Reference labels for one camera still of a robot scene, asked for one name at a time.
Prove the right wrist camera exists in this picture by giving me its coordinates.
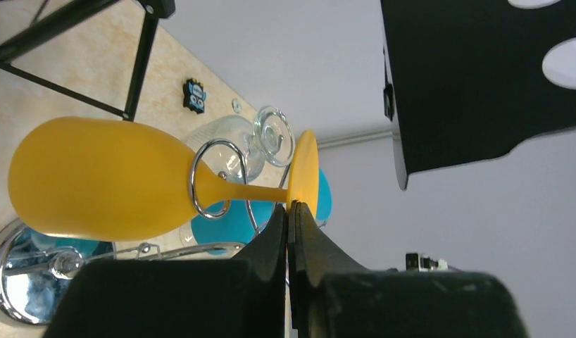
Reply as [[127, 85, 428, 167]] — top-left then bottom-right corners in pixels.
[[405, 252, 449, 272]]

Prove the yellow wine glass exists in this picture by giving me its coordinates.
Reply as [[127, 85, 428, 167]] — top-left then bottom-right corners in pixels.
[[8, 116, 320, 242]]

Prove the black perforated music stand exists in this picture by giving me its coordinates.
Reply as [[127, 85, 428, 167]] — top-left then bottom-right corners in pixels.
[[0, 1, 576, 187]]

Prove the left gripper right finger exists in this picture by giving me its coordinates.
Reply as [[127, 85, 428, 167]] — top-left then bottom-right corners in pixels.
[[287, 202, 528, 337]]

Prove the small black blue toy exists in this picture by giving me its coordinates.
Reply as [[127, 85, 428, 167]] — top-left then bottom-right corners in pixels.
[[182, 77, 206, 114]]

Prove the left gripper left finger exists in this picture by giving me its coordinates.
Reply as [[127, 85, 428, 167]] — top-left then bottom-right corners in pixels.
[[44, 206, 288, 337]]

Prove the clear patterned glass at back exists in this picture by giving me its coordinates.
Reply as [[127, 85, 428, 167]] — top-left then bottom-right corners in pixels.
[[182, 106, 295, 182]]

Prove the chrome wine glass rack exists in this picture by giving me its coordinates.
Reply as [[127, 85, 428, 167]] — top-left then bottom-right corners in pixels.
[[0, 137, 326, 327]]

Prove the small round metal disc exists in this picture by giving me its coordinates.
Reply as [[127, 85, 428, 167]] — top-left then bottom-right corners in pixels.
[[231, 99, 242, 114]]

